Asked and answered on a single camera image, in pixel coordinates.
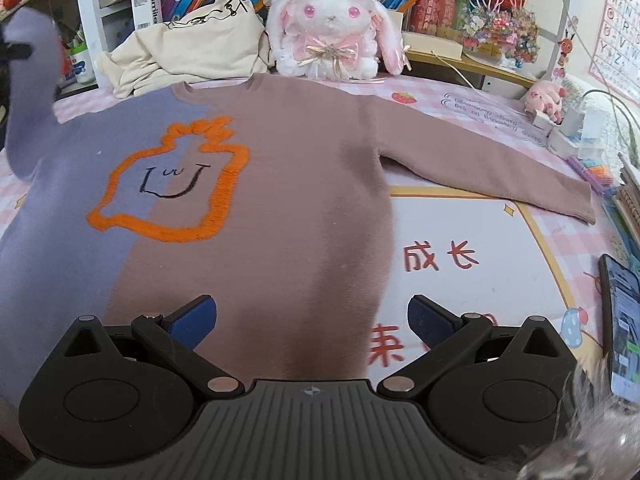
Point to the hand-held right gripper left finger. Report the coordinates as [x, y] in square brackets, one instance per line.
[196, 321]

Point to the cream cloth bag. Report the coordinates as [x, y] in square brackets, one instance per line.
[200, 45]

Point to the stack of notebooks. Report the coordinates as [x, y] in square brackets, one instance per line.
[627, 200]

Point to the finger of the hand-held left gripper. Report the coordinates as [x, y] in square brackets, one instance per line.
[15, 50]

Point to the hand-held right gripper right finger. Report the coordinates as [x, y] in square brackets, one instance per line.
[426, 318]

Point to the red boxed book set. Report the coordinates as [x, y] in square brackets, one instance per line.
[450, 5]

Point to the small pink plush toy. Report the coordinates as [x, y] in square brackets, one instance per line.
[544, 100]

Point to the white labelled box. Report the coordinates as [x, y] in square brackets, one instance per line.
[145, 7]

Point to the alphabet wall poster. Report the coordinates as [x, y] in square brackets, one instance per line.
[617, 25]

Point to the purple and brown sweater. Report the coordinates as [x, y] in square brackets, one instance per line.
[275, 185]

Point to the white and pink plush bunny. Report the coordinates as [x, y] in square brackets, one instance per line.
[327, 25]

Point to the colourful flower decoration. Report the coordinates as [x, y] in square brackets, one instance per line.
[500, 30]

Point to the white bottle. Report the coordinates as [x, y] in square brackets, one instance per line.
[81, 65]

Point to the white charger block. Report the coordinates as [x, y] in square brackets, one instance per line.
[575, 140]

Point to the pink cartoon desk mat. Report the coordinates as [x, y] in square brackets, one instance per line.
[475, 240]

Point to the black smartphone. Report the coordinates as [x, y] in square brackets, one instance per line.
[622, 330]

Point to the cream flat box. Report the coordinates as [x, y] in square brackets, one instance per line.
[432, 45]

